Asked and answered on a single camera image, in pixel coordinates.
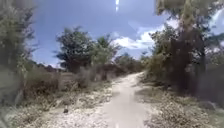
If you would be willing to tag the dry grass verge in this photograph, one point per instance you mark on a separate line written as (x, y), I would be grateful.
(180, 111)
(50, 100)

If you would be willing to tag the pale gravel dirt path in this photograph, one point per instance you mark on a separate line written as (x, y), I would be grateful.
(124, 106)

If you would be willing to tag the row of trees and bushes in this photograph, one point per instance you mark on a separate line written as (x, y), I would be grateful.
(186, 53)
(76, 50)

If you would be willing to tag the small dark stump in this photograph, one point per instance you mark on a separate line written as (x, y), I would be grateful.
(65, 109)

